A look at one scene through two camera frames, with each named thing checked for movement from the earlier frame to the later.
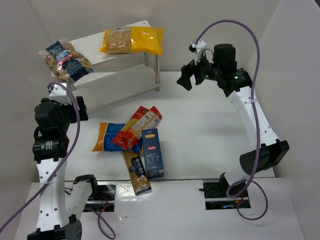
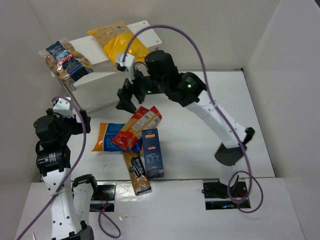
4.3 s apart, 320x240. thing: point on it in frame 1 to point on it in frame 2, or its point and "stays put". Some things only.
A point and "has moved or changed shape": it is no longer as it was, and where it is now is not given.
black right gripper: (197, 72) to (131, 89)
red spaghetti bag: (143, 119) stays put
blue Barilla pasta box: (153, 153) stays put
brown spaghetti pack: (137, 172) stays put
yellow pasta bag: (146, 40) has moved or changed shape
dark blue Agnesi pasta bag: (65, 62) stays put
